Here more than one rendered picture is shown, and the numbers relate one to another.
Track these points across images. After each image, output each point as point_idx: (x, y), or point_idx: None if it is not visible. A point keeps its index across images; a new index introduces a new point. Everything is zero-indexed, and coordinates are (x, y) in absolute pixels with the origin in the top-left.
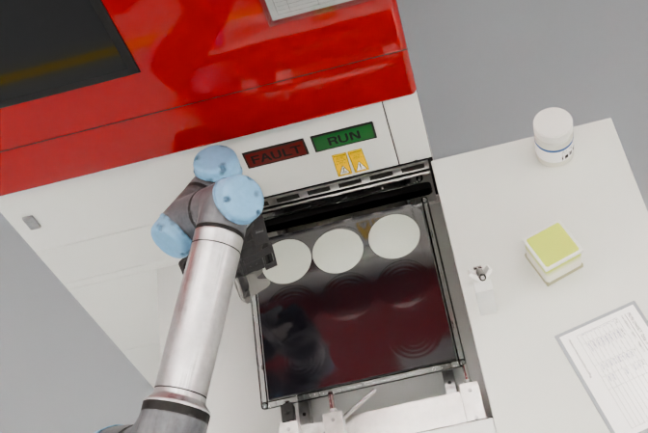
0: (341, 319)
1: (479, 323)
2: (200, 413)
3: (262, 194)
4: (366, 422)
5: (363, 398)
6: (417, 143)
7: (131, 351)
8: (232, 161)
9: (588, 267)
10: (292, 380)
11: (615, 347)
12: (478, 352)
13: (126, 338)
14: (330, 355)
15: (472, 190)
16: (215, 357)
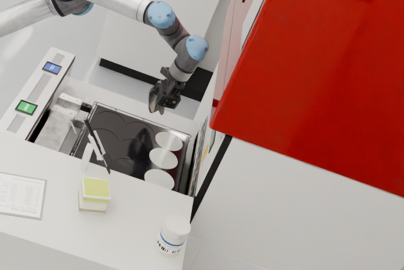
0: (122, 141)
1: (77, 161)
2: None
3: (159, 21)
4: (62, 128)
5: (74, 128)
6: (201, 178)
7: None
8: (193, 44)
9: (77, 216)
10: (101, 114)
11: (20, 196)
12: (61, 153)
13: None
14: (105, 129)
15: (162, 202)
16: None
